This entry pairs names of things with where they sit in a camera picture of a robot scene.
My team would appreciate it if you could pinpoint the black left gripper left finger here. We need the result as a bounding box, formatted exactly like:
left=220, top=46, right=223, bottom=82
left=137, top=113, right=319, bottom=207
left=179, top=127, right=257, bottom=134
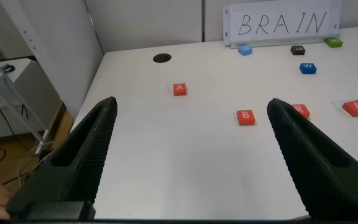
left=4, top=96, right=119, bottom=220

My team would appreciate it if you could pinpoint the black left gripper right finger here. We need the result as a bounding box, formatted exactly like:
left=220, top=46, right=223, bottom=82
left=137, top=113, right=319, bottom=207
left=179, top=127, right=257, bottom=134
left=266, top=98, right=358, bottom=222

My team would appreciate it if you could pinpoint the orange R letter block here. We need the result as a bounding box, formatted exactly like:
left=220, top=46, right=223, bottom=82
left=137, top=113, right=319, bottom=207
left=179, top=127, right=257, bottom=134
left=290, top=103, right=311, bottom=120

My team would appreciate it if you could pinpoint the orange A letter block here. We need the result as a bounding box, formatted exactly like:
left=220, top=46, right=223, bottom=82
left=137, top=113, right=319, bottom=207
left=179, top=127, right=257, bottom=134
left=172, top=83, right=188, bottom=97
left=341, top=99, right=358, bottom=118

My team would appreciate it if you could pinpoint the white low cabinet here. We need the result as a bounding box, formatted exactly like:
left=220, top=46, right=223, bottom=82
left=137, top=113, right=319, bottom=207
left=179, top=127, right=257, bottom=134
left=0, top=57, right=62, bottom=141

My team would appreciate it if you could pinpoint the orange B letter block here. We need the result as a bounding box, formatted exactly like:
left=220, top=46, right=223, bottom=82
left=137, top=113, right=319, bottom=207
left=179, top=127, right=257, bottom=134
left=236, top=109, right=257, bottom=127

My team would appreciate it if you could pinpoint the blue W letter block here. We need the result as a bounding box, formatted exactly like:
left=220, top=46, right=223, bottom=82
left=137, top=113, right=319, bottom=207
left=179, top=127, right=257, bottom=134
left=299, top=62, right=318, bottom=75

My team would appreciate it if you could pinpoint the black L letter block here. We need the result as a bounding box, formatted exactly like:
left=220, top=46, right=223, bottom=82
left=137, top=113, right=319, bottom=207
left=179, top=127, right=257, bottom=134
left=290, top=45, right=306, bottom=56

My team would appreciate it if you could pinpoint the small black device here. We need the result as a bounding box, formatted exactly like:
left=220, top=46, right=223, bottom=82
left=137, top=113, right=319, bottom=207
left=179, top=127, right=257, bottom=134
left=0, top=63, right=16, bottom=78

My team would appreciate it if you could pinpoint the green S letter block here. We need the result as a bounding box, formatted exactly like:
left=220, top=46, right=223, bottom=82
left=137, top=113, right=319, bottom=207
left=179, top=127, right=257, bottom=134
left=324, top=37, right=344, bottom=49

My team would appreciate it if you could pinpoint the black round table grommet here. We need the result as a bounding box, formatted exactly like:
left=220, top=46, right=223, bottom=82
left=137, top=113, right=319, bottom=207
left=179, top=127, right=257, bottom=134
left=152, top=53, right=172, bottom=63

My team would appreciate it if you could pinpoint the light blue letter block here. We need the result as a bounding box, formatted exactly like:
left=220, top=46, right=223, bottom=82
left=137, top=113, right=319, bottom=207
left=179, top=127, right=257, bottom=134
left=237, top=44, right=254, bottom=57

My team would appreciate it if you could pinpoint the white BRAIN sign board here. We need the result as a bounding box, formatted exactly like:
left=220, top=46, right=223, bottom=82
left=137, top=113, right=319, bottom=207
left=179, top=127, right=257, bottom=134
left=223, top=0, right=343, bottom=49

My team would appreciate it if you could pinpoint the white floor cable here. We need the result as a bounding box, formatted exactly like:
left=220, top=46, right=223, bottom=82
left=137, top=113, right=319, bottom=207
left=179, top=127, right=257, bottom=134
left=16, top=139, right=57, bottom=187

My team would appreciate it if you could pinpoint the white shelf frame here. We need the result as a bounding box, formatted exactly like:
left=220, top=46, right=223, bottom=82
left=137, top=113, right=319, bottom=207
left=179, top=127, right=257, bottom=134
left=0, top=23, right=52, bottom=156

